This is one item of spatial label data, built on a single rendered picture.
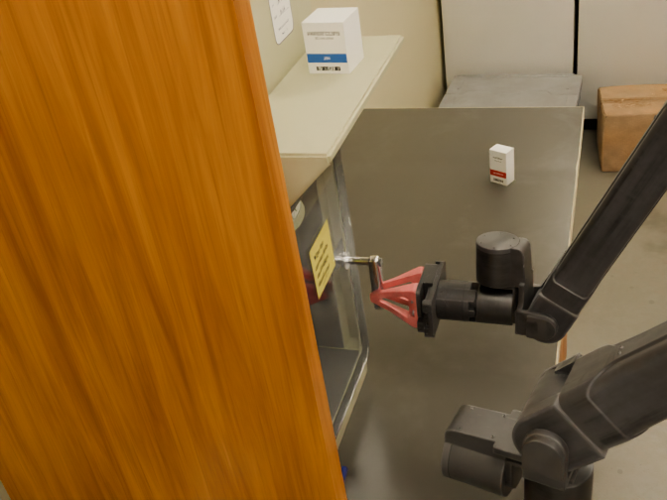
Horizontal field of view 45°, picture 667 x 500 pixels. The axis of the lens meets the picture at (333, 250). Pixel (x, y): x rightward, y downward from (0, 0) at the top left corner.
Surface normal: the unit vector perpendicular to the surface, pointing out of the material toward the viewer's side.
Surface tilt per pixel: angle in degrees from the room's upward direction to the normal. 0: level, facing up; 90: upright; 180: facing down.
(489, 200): 0
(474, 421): 5
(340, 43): 90
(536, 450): 89
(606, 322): 0
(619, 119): 87
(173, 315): 90
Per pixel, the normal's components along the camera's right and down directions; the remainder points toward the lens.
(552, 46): -0.29, 0.56
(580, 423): -0.54, 0.47
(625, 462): -0.14, -0.83
